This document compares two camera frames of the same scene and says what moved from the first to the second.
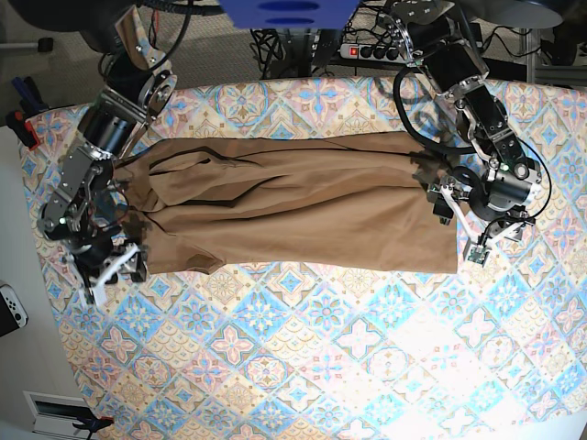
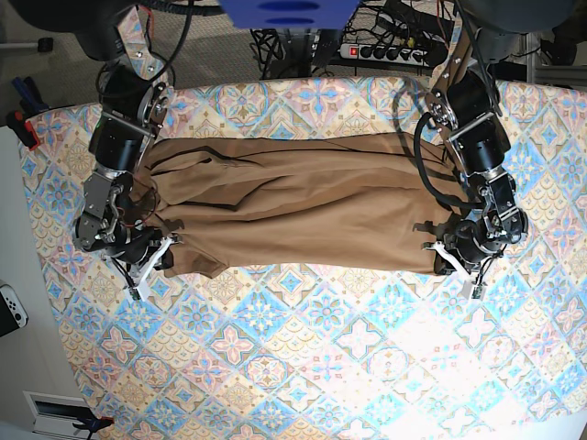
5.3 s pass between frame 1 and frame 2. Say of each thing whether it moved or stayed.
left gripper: moved
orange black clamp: stayed
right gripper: moved
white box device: stayed
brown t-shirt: stayed
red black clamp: stayed
